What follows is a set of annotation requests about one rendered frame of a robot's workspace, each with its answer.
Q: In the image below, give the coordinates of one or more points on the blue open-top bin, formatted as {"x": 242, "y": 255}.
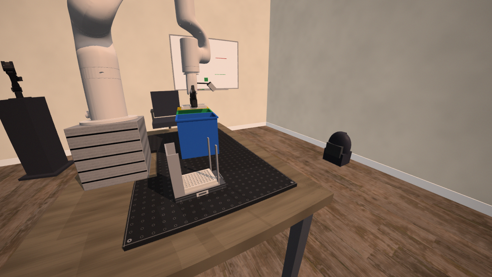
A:
{"x": 193, "y": 130}

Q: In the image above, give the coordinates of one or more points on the green bin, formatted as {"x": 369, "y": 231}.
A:
{"x": 193, "y": 111}

